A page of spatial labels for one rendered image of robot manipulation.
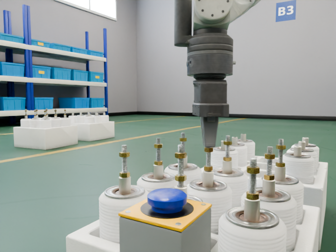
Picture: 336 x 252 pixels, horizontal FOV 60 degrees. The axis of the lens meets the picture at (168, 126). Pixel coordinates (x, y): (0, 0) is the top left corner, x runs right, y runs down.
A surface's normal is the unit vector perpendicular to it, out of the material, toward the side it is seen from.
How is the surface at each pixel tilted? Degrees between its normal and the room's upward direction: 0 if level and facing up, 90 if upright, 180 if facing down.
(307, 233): 0
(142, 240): 90
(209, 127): 90
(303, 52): 90
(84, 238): 0
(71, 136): 90
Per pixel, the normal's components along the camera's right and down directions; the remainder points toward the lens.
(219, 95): 0.06, 0.08
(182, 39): -0.23, 0.08
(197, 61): -0.62, 0.07
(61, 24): 0.85, 0.05
